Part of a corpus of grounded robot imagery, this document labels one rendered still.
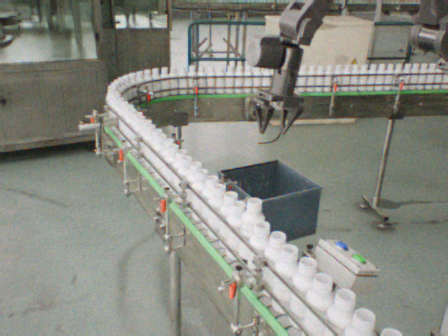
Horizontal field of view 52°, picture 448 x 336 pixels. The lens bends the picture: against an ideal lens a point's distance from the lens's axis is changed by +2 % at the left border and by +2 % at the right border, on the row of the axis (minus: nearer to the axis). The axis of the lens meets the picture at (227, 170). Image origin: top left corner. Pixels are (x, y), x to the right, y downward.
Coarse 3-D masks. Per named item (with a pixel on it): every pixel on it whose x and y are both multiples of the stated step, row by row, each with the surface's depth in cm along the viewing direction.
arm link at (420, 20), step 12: (432, 0) 115; (444, 0) 115; (420, 12) 119; (432, 12) 116; (444, 12) 116; (420, 24) 122; (432, 24) 118; (444, 24) 115; (444, 36) 117; (444, 48) 119
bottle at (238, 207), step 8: (232, 208) 122; (240, 208) 121; (232, 216) 122; (240, 216) 121; (232, 224) 122; (240, 224) 121; (232, 232) 122; (232, 240) 124; (232, 248) 124; (232, 256) 125
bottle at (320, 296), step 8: (320, 280) 96; (328, 280) 95; (312, 288) 96; (320, 288) 93; (328, 288) 93; (312, 296) 95; (320, 296) 94; (328, 296) 94; (312, 304) 94; (320, 304) 93; (328, 304) 94; (304, 312) 98; (320, 312) 94; (304, 320) 98; (312, 320) 96; (312, 328) 96; (320, 328) 96
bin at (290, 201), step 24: (240, 168) 198; (264, 168) 204; (288, 168) 200; (240, 192) 178; (264, 192) 210; (288, 192) 203; (312, 192) 181; (264, 216) 174; (288, 216) 180; (312, 216) 186; (288, 240) 185
